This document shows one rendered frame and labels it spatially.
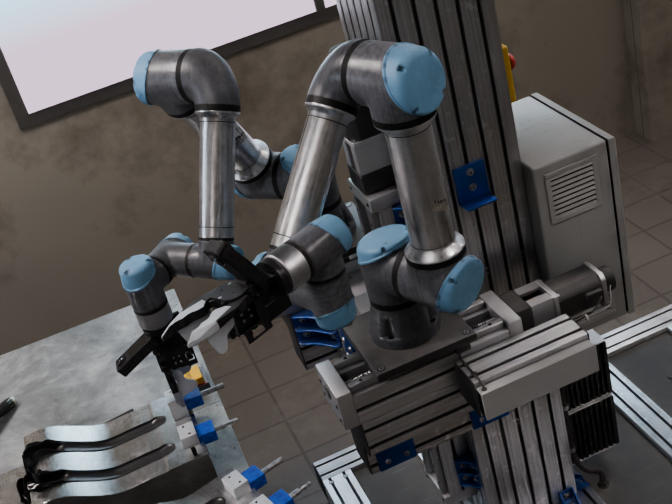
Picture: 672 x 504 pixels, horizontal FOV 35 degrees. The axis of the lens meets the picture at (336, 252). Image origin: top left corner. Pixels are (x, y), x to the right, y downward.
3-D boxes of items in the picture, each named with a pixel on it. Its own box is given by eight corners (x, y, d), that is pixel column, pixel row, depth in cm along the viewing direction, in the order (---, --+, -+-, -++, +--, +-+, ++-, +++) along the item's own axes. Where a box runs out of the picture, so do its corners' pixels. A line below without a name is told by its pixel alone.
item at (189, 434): (239, 422, 237) (232, 403, 234) (244, 435, 232) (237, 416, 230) (183, 445, 235) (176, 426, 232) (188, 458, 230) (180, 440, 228)
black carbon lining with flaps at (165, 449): (167, 419, 243) (153, 387, 238) (180, 460, 229) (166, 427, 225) (20, 479, 237) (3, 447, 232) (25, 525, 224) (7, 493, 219)
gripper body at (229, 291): (248, 347, 166) (301, 305, 173) (227, 301, 163) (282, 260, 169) (219, 339, 172) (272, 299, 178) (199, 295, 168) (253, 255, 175)
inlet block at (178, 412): (224, 388, 245) (217, 370, 242) (229, 400, 241) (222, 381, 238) (170, 410, 243) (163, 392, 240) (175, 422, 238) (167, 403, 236)
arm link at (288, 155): (327, 212, 251) (313, 162, 244) (279, 211, 258) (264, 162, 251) (349, 187, 260) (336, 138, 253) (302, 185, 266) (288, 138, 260)
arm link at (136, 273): (160, 251, 222) (137, 274, 216) (177, 294, 228) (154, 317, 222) (131, 249, 226) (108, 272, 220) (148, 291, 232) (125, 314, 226)
